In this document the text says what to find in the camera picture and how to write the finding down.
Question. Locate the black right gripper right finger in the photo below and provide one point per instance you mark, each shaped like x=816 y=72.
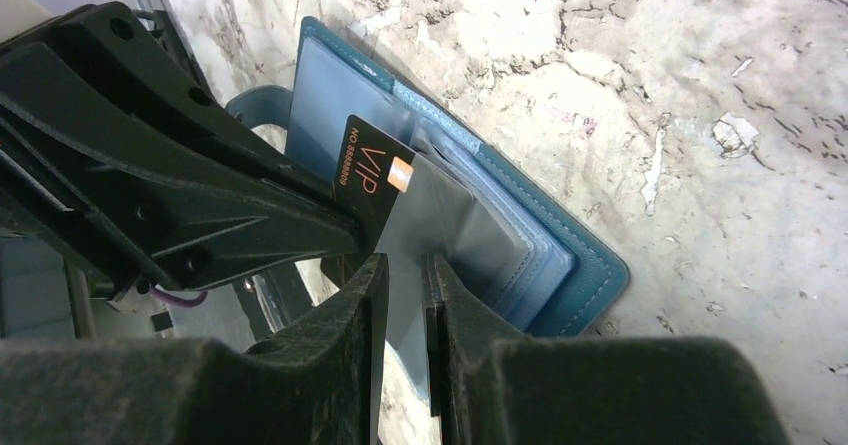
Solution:
x=492 y=384

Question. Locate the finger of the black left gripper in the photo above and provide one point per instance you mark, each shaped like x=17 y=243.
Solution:
x=184 y=197
x=107 y=46

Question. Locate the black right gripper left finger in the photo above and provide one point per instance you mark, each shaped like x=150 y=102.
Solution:
x=317 y=381

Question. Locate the blue card holder wallet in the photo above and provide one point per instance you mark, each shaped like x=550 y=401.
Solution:
x=570 y=278

